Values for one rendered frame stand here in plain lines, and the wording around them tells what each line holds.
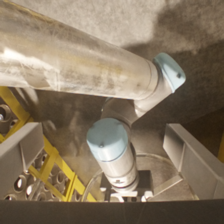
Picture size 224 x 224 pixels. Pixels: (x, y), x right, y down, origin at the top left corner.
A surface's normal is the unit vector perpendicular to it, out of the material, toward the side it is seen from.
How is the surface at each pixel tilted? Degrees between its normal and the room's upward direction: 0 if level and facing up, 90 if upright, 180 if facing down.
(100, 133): 90
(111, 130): 90
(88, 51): 69
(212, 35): 0
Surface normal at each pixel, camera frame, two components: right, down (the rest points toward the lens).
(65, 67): 0.61, 0.52
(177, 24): -0.12, 0.65
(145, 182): -0.27, -0.75
